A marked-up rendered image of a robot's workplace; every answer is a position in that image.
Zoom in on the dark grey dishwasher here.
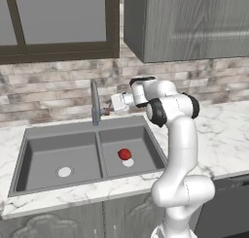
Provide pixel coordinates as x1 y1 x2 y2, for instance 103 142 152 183
194 175 249 238

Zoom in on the white sink drain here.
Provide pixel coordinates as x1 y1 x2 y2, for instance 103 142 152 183
56 166 73 179
122 158 135 168

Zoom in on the dark framed window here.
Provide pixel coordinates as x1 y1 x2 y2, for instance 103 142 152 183
0 0 122 65

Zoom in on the grey wall cupboard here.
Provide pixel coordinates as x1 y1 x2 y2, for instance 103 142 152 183
124 0 249 64

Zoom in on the grey carved cupboard door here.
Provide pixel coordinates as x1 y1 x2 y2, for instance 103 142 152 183
103 192 167 238
0 202 105 238

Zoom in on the grey sink faucet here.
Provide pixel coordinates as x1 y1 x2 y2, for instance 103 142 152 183
89 79 112 126

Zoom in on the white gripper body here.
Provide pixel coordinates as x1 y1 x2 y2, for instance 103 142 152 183
110 92 130 116

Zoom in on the grey double sink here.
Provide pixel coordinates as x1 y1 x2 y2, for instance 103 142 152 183
8 115 169 198

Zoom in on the red onion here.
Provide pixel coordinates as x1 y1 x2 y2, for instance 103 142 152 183
117 148 133 161

